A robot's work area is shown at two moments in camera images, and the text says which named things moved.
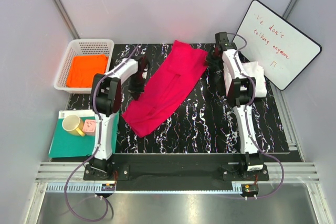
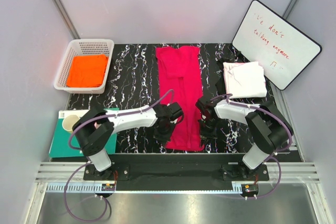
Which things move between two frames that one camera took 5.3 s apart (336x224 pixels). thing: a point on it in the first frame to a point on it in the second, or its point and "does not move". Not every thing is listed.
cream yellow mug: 73,124 does not move
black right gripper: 212,62 to 205,136
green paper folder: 64,145 does not move
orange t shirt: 81,70 does not move
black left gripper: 136,93 to 166,138
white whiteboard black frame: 284,50 does not move
